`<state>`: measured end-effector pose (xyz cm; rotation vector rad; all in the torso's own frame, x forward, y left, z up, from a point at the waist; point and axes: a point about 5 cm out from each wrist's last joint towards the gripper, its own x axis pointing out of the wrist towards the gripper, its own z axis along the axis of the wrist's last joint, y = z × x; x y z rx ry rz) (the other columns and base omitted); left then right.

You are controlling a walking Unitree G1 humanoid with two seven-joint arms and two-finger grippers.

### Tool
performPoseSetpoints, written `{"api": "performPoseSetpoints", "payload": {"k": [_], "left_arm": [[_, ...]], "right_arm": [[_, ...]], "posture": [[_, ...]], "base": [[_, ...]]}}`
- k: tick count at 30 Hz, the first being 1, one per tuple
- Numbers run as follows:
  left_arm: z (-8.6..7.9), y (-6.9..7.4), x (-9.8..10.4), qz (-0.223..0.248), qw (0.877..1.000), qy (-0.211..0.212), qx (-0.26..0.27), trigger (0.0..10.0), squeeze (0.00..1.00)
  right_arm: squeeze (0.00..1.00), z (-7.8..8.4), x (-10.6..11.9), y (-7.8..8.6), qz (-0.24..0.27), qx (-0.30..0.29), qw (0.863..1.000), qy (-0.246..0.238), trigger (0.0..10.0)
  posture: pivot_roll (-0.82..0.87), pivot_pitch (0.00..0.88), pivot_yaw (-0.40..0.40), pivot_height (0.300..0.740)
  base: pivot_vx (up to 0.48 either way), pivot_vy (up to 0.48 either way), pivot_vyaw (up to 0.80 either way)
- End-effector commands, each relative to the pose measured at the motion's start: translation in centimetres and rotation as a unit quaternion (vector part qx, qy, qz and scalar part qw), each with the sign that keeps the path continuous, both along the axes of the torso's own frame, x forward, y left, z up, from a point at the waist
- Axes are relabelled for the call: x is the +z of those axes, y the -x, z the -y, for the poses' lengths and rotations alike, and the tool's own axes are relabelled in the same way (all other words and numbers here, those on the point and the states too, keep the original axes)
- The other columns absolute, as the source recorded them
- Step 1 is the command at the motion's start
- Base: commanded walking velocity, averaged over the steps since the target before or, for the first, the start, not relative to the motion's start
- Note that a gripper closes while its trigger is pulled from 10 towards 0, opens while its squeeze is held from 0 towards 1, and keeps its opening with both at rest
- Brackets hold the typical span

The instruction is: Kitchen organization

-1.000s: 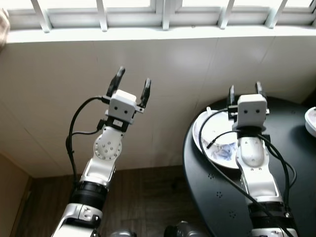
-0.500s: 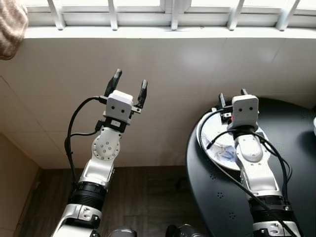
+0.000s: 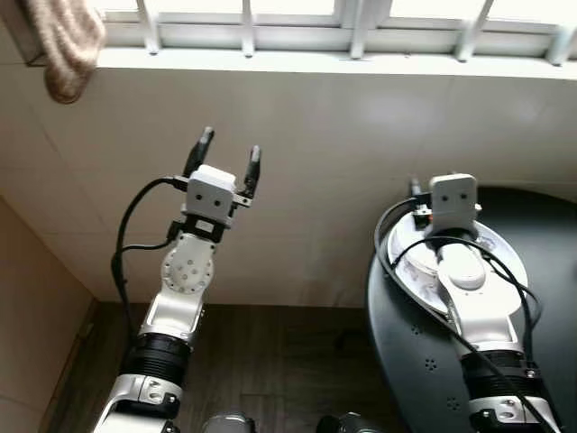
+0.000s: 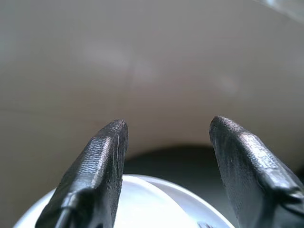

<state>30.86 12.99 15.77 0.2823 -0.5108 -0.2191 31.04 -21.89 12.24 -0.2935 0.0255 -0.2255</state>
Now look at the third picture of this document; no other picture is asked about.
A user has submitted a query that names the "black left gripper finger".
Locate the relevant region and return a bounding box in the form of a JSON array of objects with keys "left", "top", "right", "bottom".
[
  {"left": 241, "top": 144, "right": 263, "bottom": 199},
  {"left": 183, "top": 126, "right": 216, "bottom": 179}
]

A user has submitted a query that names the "white floral plate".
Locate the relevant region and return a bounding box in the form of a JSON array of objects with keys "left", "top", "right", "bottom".
[{"left": 387, "top": 213, "right": 535, "bottom": 318}]

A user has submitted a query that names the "black round table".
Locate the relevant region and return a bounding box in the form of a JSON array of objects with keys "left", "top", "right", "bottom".
[{"left": 364, "top": 186, "right": 577, "bottom": 433}]

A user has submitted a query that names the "brown fuzzy towel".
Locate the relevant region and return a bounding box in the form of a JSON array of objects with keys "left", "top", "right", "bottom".
[{"left": 23, "top": 0, "right": 107, "bottom": 105}]

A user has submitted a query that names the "grey left robot leg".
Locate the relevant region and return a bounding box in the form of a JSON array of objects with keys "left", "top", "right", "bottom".
[{"left": 200, "top": 412, "right": 260, "bottom": 433}]

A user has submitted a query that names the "grey robot leg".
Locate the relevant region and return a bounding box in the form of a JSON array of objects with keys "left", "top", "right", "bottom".
[
  {"left": 316, "top": 412, "right": 363, "bottom": 433},
  {"left": 200, "top": 412, "right": 260, "bottom": 433}
]

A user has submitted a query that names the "grey right robot leg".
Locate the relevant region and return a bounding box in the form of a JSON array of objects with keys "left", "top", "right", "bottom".
[{"left": 316, "top": 412, "right": 363, "bottom": 433}]

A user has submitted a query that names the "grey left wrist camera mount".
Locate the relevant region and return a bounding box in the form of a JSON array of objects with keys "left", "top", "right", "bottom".
[{"left": 184, "top": 164, "right": 238, "bottom": 223}]

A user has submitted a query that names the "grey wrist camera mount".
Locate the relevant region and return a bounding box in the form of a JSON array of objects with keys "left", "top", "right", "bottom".
[
  {"left": 428, "top": 173, "right": 480, "bottom": 238},
  {"left": 184, "top": 164, "right": 238, "bottom": 223}
]

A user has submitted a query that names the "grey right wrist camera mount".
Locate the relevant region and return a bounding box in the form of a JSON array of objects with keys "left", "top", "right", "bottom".
[{"left": 428, "top": 173, "right": 480, "bottom": 238}]

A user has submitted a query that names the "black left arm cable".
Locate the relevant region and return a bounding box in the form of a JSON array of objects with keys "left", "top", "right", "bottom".
[{"left": 110, "top": 176, "right": 192, "bottom": 344}]

